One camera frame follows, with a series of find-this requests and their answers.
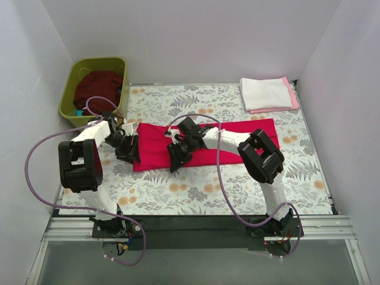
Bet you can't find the olive green plastic bin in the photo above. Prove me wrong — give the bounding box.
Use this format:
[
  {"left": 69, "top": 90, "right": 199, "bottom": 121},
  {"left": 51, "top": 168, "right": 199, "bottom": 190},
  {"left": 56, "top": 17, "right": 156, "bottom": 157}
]
[{"left": 59, "top": 57, "right": 129, "bottom": 128}]

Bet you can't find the aluminium frame rail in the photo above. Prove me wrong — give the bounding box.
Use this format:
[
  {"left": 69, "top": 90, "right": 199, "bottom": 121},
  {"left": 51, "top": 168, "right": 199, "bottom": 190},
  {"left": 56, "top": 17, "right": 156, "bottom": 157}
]
[{"left": 43, "top": 215, "right": 356, "bottom": 241}]

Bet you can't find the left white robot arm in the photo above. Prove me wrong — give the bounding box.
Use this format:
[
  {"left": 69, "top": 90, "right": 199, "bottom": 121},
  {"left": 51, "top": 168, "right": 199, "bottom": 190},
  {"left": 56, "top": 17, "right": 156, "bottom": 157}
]
[{"left": 58, "top": 112, "right": 141, "bottom": 238}]

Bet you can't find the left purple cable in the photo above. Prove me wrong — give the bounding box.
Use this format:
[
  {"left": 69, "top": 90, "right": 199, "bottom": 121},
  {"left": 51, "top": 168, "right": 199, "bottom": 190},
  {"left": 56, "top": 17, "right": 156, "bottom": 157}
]
[{"left": 24, "top": 96, "right": 148, "bottom": 267}]

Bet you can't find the dark maroon t shirt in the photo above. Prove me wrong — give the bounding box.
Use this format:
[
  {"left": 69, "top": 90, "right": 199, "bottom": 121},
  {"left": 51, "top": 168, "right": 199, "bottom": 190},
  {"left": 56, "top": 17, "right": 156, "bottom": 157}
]
[{"left": 73, "top": 71, "right": 123, "bottom": 116}]

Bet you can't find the folded pink t shirt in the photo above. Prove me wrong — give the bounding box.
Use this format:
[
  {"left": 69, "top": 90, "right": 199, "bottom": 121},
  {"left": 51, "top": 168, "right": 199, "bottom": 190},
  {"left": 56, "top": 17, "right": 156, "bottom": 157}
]
[{"left": 249, "top": 77, "right": 299, "bottom": 114}]

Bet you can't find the folded white t shirt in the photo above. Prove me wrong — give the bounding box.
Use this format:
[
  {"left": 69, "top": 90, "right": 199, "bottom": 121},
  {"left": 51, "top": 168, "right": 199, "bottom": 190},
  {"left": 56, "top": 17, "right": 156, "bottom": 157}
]
[{"left": 240, "top": 77, "right": 293, "bottom": 111}]

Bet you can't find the bright red t shirt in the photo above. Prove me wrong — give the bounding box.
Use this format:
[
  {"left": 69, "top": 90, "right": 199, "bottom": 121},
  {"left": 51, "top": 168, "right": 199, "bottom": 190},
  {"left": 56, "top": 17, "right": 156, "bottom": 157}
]
[{"left": 132, "top": 119, "right": 280, "bottom": 172}]

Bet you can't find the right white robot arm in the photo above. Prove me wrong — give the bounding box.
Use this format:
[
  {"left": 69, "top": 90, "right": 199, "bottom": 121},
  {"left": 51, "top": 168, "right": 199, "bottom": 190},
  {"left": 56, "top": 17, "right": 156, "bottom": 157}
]
[{"left": 164, "top": 116, "right": 296, "bottom": 236}]

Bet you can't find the floral patterned table mat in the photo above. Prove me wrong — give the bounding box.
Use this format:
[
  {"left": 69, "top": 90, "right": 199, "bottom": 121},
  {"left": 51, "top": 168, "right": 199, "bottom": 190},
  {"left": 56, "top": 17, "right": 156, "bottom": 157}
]
[{"left": 99, "top": 85, "right": 332, "bottom": 216}]

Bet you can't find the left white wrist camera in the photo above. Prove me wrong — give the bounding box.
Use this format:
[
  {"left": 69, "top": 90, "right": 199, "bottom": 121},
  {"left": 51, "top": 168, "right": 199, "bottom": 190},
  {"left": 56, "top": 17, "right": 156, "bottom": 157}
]
[{"left": 121, "top": 122, "right": 138, "bottom": 136}]

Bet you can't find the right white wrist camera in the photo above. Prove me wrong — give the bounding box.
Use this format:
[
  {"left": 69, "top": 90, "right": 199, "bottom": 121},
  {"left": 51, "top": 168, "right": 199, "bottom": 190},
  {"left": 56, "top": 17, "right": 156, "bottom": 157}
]
[{"left": 164, "top": 128, "right": 181, "bottom": 140}]

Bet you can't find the purple cable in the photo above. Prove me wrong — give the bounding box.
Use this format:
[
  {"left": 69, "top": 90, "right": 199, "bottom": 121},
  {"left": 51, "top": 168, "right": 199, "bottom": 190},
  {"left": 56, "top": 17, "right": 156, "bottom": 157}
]
[
  {"left": 24, "top": 96, "right": 148, "bottom": 267},
  {"left": 164, "top": 114, "right": 304, "bottom": 259}
]

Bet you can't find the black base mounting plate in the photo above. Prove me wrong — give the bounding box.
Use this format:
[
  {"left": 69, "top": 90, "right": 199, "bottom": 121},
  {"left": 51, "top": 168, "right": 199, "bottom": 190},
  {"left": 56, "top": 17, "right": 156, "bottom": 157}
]
[{"left": 90, "top": 216, "right": 304, "bottom": 255}]

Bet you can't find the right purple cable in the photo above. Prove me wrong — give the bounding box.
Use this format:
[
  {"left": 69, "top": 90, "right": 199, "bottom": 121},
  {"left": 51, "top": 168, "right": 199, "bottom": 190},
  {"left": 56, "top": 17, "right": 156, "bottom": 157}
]
[{"left": 164, "top": 114, "right": 304, "bottom": 259}]

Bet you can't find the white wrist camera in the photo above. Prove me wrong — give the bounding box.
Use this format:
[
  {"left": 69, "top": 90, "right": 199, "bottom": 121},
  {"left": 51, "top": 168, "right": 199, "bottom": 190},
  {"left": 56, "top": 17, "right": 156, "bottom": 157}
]
[
  {"left": 121, "top": 122, "right": 138, "bottom": 136},
  {"left": 164, "top": 128, "right": 181, "bottom": 140}
]

